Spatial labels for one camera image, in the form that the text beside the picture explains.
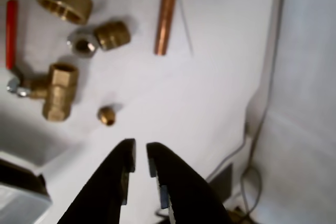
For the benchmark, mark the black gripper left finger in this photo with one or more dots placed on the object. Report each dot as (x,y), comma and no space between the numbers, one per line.
(110,182)

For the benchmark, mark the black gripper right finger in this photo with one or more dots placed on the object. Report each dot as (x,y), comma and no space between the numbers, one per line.
(189,195)

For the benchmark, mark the clear plastic box dark base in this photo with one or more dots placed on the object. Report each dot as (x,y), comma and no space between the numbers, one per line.
(15,203)

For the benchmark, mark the dark grey block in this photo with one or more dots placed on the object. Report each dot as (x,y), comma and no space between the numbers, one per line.
(223,184)

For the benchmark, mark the small brass hex reducer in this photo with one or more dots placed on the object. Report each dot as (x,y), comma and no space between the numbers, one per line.
(106,115)

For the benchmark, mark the white board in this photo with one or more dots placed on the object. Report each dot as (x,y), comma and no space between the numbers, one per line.
(210,77)

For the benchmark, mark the silver steel hex nut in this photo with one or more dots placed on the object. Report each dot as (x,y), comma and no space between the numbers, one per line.
(72,48)

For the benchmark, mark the brass threaded nipple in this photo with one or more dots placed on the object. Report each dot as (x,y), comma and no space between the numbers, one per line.
(113,35)

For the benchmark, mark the copper pipe piece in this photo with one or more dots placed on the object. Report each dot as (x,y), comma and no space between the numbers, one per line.
(166,14)

